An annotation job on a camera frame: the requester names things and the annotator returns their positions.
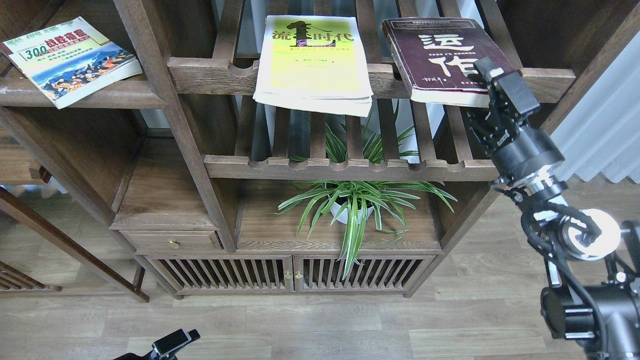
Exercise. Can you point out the white plant pot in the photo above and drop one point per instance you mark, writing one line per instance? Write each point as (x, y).
(340, 212)

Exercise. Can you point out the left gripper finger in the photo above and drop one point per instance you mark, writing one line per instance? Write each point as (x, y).
(169, 345)
(194, 335)

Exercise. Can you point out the white blue illustrated book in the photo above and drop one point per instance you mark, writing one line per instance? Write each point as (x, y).
(70, 61)

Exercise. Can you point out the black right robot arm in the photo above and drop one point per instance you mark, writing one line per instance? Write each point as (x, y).
(591, 261)

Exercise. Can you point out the maroon cover book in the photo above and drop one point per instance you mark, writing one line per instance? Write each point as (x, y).
(435, 58)

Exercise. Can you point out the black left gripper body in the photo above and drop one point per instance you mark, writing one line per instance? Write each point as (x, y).
(151, 355)

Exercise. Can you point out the white pleated curtain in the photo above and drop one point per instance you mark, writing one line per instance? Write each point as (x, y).
(601, 135)

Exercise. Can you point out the brass drawer knob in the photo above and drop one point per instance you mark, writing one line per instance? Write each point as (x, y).
(173, 243)

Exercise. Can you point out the green spider plant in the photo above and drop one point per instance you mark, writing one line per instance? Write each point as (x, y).
(390, 200)

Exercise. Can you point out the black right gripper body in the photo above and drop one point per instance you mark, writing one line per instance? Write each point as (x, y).
(516, 149)

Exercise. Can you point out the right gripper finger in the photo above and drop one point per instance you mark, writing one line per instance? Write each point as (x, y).
(509, 95)

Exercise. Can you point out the yellow green cover book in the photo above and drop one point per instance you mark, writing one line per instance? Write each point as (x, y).
(314, 63)

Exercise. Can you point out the dark wooden bookshelf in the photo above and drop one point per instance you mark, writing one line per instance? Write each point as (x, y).
(180, 152)

